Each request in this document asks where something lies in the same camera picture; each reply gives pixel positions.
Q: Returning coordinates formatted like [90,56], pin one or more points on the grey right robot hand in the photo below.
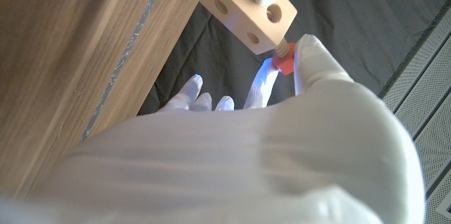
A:
[246,164]

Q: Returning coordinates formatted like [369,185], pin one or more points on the wooden block with holes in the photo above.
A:
[246,12]

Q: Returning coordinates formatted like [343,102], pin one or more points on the red-headed wooden screw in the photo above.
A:
[285,60]

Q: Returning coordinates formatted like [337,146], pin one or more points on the black backdrop curtain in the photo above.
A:
[317,41]

